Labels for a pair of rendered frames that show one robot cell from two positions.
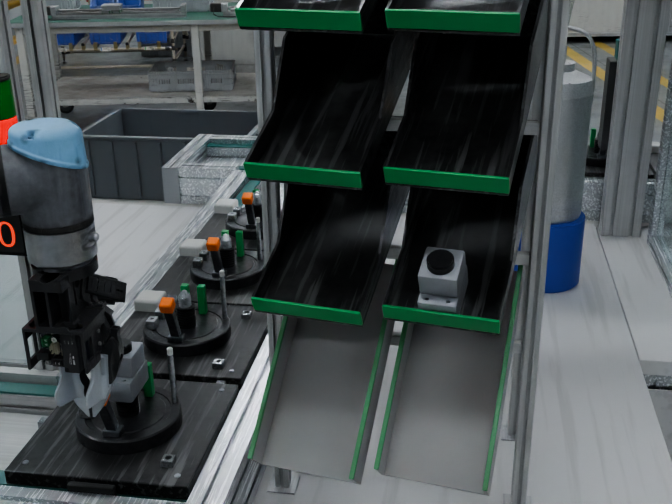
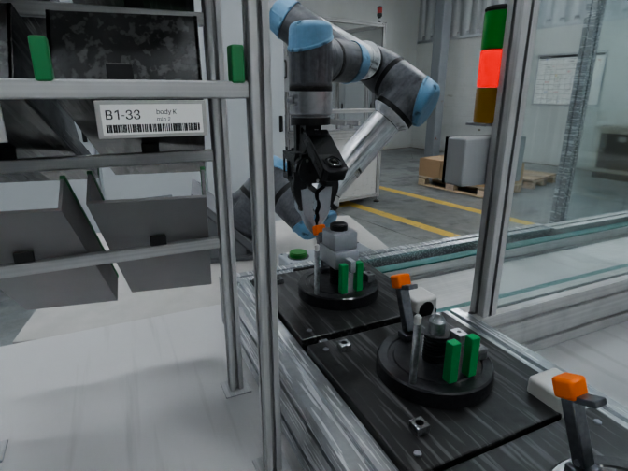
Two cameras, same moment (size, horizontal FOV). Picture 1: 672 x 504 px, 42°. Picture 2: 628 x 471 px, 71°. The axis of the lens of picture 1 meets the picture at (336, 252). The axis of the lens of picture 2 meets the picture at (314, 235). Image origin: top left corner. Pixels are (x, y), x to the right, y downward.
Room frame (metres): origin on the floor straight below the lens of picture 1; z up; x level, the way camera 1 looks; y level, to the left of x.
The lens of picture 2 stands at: (1.56, -0.14, 1.30)
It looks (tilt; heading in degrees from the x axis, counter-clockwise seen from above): 18 degrees down; 146
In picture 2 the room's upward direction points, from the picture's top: straight up
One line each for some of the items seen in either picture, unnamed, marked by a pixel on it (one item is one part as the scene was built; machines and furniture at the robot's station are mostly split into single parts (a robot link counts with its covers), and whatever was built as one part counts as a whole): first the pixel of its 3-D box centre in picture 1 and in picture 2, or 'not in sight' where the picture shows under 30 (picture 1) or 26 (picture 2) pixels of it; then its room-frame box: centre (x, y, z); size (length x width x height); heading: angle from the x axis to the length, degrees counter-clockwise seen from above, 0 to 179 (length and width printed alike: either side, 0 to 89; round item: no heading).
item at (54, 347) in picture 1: (68, 311); (308, 150); (0.89, 0.30, 1.20); 0.09 x 0.08 x 0.12; 171
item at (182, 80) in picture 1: (193, 76); not in sight; (6.41, 1.03, 0.36); 0.60 x 0.40 x 0.15; 92
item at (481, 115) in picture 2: not in sight; (492, 105); (1.15, 0.45, 1.28); 0.05 x 0.05 x 0.05
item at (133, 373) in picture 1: (125, 362); (341, 245); (1.02, 0.28, 1.06); 0.08 x 0.04 x 0.07; 171
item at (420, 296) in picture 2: not in sight; (417, 304); (1.12, 0.36, 0.97); 0.05 x 0.05 x 0.04; 81
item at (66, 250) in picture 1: (64, 242); (308, 105); (0.89, 0.30, 1.28); 0.08 x 0.08 x 0.05
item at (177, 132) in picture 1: (180, 153); not in sight; (3.13, 0.57, 0.73); 0.62 x 0.42 x 0.23; 81
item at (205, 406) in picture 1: (130, 429); (337, 296); (1.01, 0.28, 0.96); 0.24 x 0.24 x 0.02; 81
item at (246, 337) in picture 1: (185, 312); (435, 341); (1.26, 0.24, 1.01); 0.24 x 0.24 x 0.13; 81
